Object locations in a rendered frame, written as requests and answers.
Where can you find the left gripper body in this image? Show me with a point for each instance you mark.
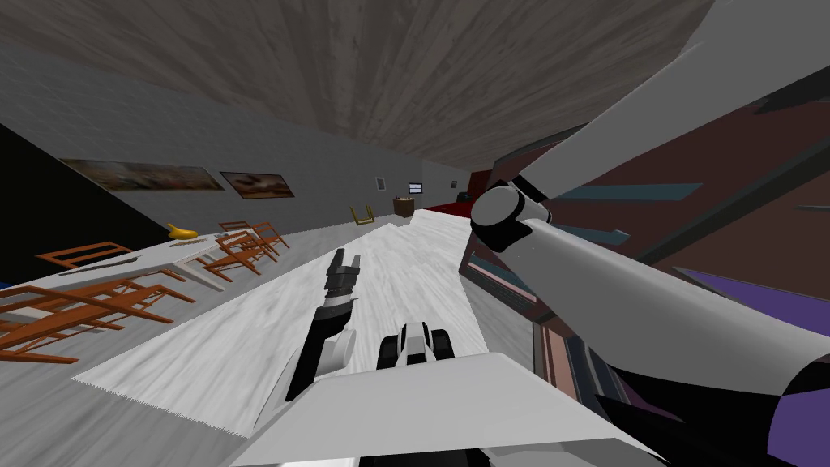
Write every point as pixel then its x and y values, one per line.
pixel 340 283

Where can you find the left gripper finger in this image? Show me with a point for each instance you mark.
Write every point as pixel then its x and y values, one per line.
pixel 353 264
pixel 336 259

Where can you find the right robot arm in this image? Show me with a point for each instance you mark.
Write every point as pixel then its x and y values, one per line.
pixel 635 305

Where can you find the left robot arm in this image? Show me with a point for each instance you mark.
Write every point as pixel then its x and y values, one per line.
pixel 319 350

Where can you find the yellow wooden chair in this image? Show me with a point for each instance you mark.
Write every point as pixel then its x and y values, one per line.
pixel 362 216

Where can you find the orange wooden chair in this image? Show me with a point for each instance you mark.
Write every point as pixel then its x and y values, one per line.
pixel 266 235
pixel 58 327
pixel 235 253
pixel 97 295
pixel 84 250

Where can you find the small brown cabinet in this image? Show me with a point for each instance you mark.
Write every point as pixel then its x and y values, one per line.
pixel 403 207

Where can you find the red rug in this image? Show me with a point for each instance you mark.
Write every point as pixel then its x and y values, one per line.
pixel 450 208

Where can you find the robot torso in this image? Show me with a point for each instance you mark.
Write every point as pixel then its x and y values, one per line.
pixel 428 408

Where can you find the white dining table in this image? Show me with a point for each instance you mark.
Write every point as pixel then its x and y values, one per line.
pixel 165 256

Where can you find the dark brown bookshelf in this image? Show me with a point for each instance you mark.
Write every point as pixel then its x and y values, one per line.
pixel 733 220

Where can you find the small pale wall picture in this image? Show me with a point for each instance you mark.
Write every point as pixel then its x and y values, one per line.
pixel 380 183

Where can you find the small wall screen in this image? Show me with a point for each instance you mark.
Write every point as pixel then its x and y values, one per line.
pixel 415 188

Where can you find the small dark wall picture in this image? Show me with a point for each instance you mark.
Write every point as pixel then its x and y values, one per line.
pixel 258 185

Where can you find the wide landscape wall picture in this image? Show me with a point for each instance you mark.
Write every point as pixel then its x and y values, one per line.
pixel 146 176

